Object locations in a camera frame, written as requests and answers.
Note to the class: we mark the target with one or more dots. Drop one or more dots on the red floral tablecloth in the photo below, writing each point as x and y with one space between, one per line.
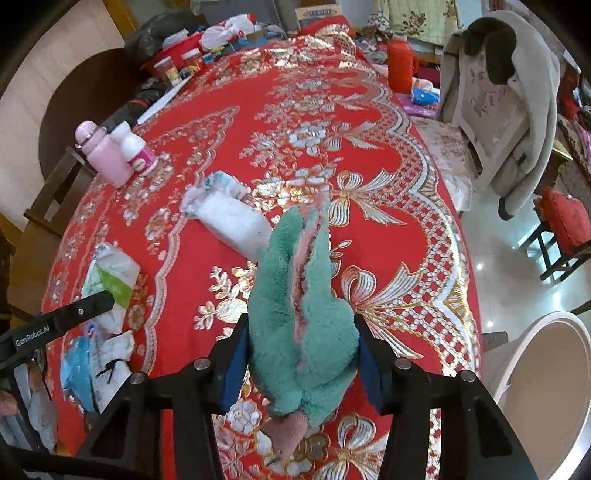
369 115

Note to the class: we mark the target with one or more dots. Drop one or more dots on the white round bin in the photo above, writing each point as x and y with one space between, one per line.
545 392

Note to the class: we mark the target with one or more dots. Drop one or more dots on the grey plastic bag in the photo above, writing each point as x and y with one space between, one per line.
152 32

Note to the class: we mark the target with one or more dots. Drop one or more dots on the white pill bottle pink label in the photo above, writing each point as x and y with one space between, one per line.
134 152

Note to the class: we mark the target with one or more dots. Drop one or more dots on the floral seat cushion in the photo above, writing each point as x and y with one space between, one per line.
445 147

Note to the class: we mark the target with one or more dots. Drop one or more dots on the grey coat with black collar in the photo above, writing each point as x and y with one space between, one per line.
521 120

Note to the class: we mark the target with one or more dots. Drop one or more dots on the small jar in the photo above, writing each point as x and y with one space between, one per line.
191 60
164 69

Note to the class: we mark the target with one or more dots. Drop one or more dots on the pink thermos bottle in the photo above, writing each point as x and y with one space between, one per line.
104 157

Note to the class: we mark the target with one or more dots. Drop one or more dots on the blue white plastic bags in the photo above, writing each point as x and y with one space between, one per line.
113 353

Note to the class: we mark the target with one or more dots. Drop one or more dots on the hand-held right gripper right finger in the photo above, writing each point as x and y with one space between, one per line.
369 369

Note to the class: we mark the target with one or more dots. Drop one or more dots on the purple floral cushion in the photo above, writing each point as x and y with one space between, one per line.
418 110

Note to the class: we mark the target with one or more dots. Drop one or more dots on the small blue packet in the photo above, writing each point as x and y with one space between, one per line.
422 95

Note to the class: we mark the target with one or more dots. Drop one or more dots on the red plastic basin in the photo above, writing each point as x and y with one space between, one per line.
184 46

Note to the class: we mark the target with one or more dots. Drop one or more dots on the white plastic bag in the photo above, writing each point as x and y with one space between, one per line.
226 30

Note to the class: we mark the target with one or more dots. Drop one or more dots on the green plush cloth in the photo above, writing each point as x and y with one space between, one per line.
295 300

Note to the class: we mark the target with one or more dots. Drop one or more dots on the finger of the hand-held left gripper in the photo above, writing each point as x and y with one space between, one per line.
69 316

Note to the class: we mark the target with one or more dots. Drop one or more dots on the white tissue bundle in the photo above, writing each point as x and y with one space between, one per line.
231 219

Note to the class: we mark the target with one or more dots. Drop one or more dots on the red cushion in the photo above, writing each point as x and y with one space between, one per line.
563 217

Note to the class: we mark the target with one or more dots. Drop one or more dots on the brown wooden chair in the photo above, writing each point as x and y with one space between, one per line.
51 203

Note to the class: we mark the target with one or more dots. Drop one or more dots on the round wooden tabletop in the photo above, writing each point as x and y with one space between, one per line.
78 87

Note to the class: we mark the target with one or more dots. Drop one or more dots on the blue plastic packet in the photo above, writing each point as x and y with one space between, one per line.
76 374

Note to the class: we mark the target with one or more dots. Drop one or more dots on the white and green packet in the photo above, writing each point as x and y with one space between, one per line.
111 277

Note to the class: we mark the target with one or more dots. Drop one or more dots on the red thermos flask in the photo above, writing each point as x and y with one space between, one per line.
399 64

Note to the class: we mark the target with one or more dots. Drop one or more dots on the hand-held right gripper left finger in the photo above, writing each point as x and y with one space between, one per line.
231 369

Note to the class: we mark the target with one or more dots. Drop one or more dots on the dark wooden stool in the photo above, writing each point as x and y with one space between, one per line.
561 264

